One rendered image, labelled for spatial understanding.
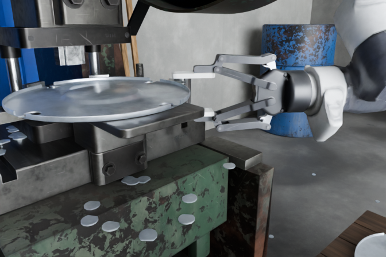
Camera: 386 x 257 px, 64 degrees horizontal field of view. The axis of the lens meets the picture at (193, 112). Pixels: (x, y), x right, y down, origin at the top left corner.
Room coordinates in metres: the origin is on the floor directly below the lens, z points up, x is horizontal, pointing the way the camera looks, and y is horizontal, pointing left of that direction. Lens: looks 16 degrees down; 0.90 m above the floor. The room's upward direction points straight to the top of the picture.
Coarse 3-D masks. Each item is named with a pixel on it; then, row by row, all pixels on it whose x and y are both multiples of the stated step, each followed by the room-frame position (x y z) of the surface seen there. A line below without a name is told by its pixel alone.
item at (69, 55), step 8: (56, 48) 0.57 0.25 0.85; (64, 48) 0.57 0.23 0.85; (72, 48) 0.58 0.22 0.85; (80, 48) 0.59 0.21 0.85; (56, 56) 0.58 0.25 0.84; (64, 56) 0.58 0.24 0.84; (72, 56) 0.58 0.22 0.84; (80, 56) 0.59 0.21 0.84; (56, 64) 0.58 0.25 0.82; (64, 64) 0.57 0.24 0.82; (72, 64) 0.58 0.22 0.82
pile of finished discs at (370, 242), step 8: (368, 240) 0.67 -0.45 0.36; (376, 240) 0.67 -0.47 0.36; (384, 240) 0.67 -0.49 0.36; (360, 248) 0.64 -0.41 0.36; (368, 248) 0.64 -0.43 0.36; (376, 248) 0.64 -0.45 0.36; (384, 248) 0.64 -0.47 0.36; (360, 256) 0.62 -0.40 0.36; (368, 256) 0.62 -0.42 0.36; (376, 256) 0.62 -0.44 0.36; (384, 256) 0.62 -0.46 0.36
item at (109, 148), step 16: (160, 112) 0.41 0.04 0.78; (176, 112) 0.41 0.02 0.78; (192, 112) 0.41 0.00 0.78; (80, 128) 0.46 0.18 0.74; (96, 128) 0.44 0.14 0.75; (112, 128) 0.35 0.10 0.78; (128, 128) 0.34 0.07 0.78; (144, 128) 0.35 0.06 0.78; (160, 128) 0.37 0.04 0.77; (80, 144) 0.47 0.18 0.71; (96, 144) 0.44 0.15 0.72; (112, 144) 0.45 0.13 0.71; (128, 144) 0.47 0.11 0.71; (144, 144) 0.50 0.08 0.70; (96, 160) 0.44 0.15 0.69; (112, 160) 0.45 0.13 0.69; (128, 160) 0.47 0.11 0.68; (144, 160) 0.48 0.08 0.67; (96, 176) 0.44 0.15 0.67; (112, 176) 0.45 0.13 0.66
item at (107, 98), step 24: (24, 96) 0.49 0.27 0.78; (48, 96) 0.49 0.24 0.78; (72, 96) 0.47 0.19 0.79; (96, 96) 0.47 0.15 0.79; (120, 96) 0.47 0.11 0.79; (144, 96) 0.49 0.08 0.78; (168, 96) 0.49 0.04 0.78; (48, 120) 0.36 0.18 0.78; (72, 120) 0.36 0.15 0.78; (96, 120) 0.36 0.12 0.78
